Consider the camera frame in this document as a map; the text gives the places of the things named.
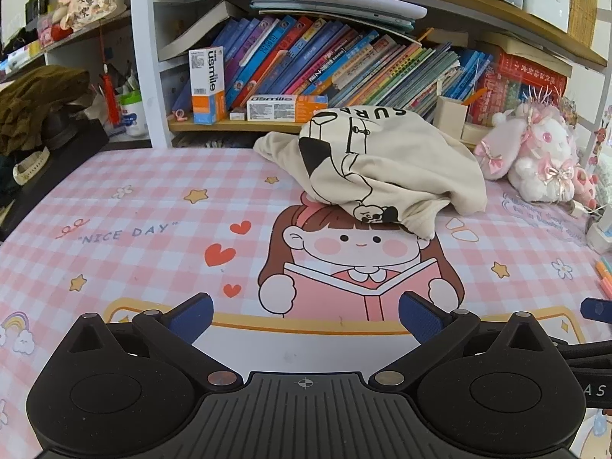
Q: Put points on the wooden pen holder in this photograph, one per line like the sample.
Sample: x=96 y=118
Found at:
x=452 y=119

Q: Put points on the tall white orange box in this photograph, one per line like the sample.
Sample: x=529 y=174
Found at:
x=208 y=86

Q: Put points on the small wooden box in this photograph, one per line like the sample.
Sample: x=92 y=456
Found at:
x=475 y=134

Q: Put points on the row of colourful books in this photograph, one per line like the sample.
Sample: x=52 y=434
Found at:
x=334 y=62

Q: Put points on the small white box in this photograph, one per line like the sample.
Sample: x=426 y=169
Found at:
x=237 y=115

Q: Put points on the white tablet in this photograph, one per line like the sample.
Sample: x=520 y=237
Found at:
x=354 y=0

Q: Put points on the cream printed shirt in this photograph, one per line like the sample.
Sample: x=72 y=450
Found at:
x=406 y=167

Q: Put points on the red tassel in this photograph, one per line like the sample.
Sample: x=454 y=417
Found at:
x=109 y=91

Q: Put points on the pink clip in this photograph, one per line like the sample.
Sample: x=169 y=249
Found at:
x=178 y=114

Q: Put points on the white pink plush bunny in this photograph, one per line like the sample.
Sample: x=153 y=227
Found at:
x=550 y=143

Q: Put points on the pink highlighter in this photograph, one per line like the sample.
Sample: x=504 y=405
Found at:
x=607 y=289

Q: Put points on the wooden bookshelf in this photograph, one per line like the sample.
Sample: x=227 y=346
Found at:
x=143 y=57

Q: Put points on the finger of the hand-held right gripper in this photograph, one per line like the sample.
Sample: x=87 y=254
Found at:
x=597 y=308

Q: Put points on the flat white orange box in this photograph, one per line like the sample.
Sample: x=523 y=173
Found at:
x=287 y=107

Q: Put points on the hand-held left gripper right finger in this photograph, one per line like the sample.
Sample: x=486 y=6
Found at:
x=420 y=318

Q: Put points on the pink checked desk mat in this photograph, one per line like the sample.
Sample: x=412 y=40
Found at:
x=143 y=210

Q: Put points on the white device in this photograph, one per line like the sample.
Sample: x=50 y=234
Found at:
x=600 y=234

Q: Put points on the pink paw plush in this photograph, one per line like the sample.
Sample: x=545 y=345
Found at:
x=585 y=186

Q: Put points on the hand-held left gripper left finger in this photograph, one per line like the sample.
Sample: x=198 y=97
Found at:
x=191 y=318

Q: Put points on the thick white book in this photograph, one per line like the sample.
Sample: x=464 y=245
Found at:
x=201 y=31

